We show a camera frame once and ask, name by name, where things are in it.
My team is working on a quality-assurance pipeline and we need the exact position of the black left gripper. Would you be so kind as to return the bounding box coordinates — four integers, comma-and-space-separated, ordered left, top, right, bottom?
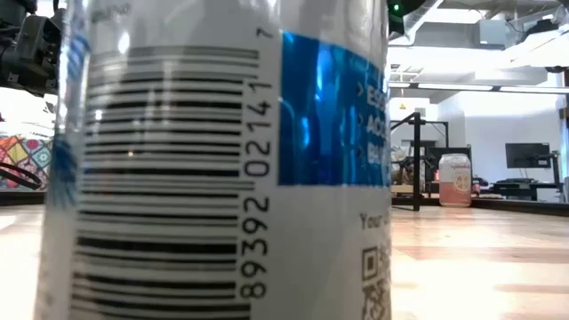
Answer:
0, 12, 61, 97

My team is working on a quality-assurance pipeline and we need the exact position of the white can blue band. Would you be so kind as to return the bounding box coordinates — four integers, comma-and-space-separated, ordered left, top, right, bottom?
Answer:
33, 0, 393, 320

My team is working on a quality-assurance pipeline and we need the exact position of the colourful patterned quilt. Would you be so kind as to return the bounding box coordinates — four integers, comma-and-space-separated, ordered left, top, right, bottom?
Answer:
0, 134, 54, 192

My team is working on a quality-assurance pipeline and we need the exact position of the person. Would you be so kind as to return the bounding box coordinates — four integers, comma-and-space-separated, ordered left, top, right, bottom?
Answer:
390, 144, 423, 187

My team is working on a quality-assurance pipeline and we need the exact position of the pink white spindrift can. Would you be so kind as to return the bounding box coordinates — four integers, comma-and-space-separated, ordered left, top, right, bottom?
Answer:
438, 153, 473, 208

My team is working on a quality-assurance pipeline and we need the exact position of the black curved cable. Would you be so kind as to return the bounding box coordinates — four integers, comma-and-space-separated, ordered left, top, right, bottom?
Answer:
0, 160, 44, 191

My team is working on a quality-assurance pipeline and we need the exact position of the black left table frame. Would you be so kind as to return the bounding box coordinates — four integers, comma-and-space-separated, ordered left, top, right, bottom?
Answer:
0, 189, 45, 208

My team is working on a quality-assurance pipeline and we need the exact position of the black table frame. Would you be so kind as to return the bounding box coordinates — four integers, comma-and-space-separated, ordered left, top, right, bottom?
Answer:
469, 196, 569, 218
0, 189, 45, 208

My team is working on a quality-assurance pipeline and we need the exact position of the silver spiral duct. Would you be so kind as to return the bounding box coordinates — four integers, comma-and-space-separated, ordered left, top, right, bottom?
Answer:
402, 0, 445, 44

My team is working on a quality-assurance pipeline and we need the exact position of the black wall monitor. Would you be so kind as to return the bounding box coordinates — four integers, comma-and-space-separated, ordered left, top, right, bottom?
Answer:
504, 142, 551, 170

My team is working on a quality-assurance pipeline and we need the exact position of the black right table frame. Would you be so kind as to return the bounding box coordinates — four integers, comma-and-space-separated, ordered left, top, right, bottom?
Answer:
469, 196, 569, 218

